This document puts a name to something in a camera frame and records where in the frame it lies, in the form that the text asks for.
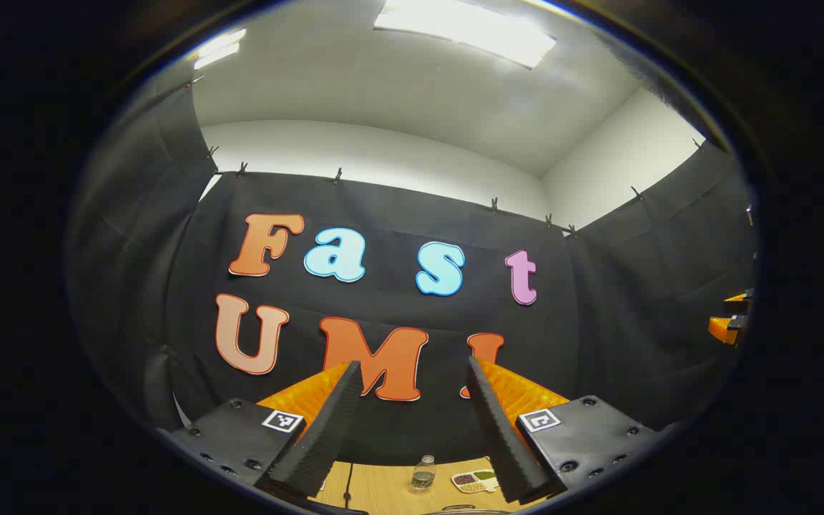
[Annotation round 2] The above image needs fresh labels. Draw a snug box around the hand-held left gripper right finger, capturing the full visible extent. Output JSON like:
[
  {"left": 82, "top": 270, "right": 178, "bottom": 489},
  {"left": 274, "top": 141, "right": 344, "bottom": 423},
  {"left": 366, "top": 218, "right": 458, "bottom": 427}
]
[{"left": 465, "top": 355, "right": 659, "bottom": 506}]

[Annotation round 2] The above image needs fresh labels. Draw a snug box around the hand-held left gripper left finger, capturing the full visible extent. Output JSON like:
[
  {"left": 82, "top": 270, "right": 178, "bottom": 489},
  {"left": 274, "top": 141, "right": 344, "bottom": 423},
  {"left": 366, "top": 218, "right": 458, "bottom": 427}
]
[{"left": 162, "top": 360, "right": 363, "bottom": 505}]

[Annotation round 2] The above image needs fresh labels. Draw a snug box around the white divided dish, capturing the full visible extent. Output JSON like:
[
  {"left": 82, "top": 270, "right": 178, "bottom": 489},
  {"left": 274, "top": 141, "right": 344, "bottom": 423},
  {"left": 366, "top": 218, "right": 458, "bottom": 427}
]
[{"left": 451, "top": 469, "right": 502, "bottom": 495}]

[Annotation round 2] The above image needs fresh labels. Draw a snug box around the clear plastic water bottle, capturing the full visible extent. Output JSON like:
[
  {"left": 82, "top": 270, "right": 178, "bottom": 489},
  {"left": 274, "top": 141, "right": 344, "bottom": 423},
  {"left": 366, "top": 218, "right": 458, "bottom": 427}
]
[{"left": 411, "top": 455, "right": 436, "bottom": 496}]

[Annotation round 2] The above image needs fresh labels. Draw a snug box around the black backdrop cloth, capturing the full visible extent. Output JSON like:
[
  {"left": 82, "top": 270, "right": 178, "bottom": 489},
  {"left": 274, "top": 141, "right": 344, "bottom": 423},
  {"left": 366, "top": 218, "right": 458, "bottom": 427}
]
[{"left": 65, "top": 68, "right": 760, "bottom": 466}]

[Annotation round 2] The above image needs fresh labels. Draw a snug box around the large ceiling light panel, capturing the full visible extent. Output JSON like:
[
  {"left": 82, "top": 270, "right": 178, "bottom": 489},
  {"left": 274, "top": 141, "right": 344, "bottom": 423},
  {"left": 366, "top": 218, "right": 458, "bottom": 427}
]
[{"left": 373, "top": 0, "right": 557, "bottom": 70}]

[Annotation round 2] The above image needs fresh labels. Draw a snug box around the small ceiling light panel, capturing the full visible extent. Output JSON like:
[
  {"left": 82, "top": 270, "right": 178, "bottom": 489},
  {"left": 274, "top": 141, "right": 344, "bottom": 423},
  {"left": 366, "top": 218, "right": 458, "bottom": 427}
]
[{"left": 194, "top": 29, "right": 247, "bottom": 70}]

